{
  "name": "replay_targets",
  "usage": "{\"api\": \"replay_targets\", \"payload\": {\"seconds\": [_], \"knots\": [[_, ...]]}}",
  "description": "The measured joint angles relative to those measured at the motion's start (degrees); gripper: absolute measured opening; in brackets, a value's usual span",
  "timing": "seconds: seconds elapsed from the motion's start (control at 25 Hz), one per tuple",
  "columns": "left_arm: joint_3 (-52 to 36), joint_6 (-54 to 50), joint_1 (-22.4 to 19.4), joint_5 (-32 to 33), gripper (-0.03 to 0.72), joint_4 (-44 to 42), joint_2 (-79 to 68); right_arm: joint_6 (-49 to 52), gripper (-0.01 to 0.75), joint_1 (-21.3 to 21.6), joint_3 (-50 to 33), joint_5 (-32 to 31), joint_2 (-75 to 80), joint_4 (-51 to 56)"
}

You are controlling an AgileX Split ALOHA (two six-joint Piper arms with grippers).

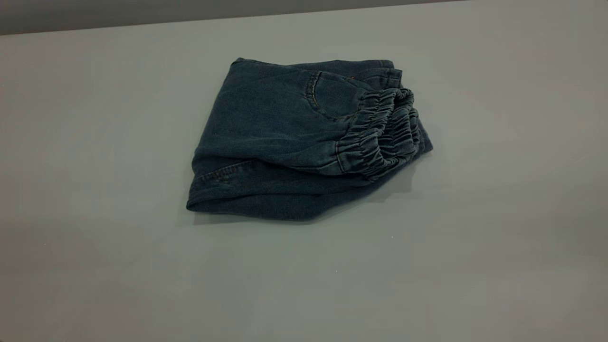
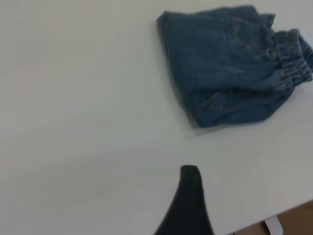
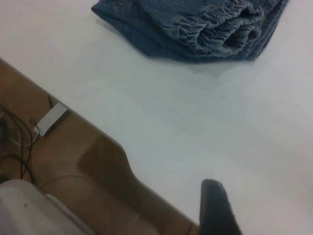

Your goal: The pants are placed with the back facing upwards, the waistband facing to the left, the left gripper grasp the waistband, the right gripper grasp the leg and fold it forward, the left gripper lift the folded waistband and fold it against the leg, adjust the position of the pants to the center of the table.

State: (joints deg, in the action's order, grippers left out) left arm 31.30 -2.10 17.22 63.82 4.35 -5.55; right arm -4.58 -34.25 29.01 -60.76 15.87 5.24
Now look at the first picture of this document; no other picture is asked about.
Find blue denim pants basketball print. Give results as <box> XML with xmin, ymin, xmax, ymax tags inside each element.
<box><xmin>186</xmin><ymin>57</ymin><xmax>434</xmax><ymax>222</ymax></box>

